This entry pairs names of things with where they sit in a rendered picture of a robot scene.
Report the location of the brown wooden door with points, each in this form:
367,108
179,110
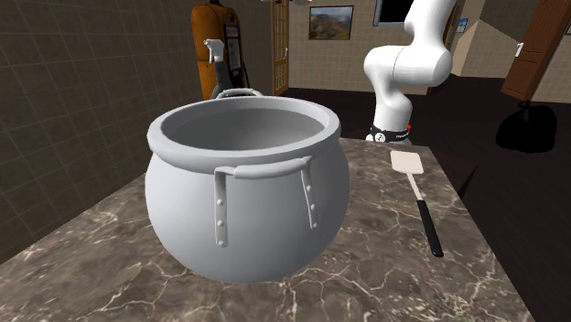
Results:
535,49

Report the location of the large grey round pot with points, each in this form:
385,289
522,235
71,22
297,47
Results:
263,214

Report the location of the orange fuel pump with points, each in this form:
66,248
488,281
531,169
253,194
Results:
209,31

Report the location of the small blue wall picture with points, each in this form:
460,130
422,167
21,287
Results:
462,25

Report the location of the dark window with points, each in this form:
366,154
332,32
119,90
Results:
390,11

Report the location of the grey spray bottle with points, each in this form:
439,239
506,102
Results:
221,76

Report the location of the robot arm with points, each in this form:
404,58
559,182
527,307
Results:
392,67

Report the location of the landscape wall picture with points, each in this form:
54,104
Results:
330,22

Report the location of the wooden glass-paned door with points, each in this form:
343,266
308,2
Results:
280,44

